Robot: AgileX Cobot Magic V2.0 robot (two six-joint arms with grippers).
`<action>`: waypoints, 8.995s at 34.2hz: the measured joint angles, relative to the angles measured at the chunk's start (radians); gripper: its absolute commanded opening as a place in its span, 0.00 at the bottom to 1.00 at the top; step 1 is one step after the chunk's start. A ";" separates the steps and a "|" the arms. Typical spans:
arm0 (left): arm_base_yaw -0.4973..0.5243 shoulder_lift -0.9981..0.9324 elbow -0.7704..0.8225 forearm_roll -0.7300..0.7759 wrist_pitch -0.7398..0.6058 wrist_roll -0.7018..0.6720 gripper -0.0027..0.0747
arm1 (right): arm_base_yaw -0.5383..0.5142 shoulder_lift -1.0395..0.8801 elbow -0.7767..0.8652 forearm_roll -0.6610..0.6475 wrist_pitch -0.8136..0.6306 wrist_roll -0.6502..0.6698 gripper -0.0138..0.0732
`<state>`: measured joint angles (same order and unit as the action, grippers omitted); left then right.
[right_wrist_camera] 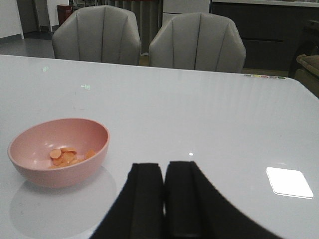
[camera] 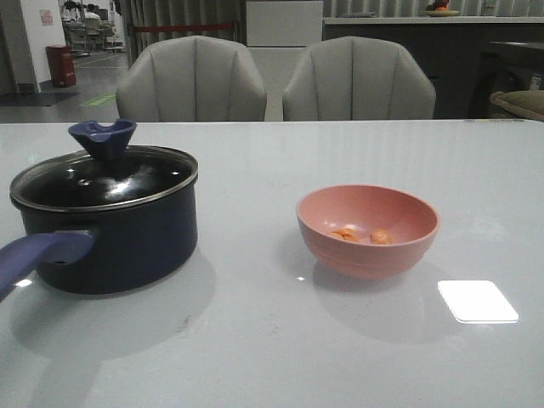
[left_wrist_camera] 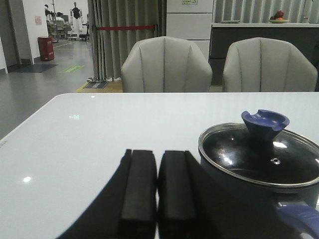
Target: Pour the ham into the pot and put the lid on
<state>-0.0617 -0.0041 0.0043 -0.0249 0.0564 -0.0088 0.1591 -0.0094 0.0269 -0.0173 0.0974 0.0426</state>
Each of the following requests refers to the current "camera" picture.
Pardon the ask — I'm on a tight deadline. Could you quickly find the orange ham slice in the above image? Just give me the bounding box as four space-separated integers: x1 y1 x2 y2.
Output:
330 228 361 242

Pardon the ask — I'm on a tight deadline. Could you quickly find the pink plastic bowl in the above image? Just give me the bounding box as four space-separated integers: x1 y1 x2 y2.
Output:
297 184 439 280

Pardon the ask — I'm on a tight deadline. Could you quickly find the glass lid blue knob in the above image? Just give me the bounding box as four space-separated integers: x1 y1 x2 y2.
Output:
10 118 198 213

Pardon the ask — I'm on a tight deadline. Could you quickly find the right beige upholstered chair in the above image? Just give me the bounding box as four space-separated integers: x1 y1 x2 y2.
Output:
282 37 436 122

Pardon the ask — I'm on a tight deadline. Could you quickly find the beige upholstered chair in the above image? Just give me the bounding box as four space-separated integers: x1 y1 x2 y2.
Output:
116 36 267 122
282 37 436 122

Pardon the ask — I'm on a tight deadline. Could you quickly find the left beige upholstered chair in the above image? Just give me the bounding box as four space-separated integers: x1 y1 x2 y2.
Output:
116 36 267 122

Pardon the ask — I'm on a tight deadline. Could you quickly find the white cabinet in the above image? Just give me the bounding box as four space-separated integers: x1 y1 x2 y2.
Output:
246 1 323 48

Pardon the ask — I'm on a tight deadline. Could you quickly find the grey counter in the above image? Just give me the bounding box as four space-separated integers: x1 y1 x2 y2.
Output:
322 16 543 119

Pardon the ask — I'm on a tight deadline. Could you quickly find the fruit plate on counter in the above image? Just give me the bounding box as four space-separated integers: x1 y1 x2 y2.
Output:
424 0 459 17

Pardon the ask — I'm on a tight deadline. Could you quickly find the red bin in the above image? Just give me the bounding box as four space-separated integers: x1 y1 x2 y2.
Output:
46 44 77 88

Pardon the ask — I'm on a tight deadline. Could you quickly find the beige cushion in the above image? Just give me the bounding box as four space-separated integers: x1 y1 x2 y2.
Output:
490 90 543 122

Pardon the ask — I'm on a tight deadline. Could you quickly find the dark blue saucepan purple handle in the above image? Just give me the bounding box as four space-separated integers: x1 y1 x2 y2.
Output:
1 179 197 295

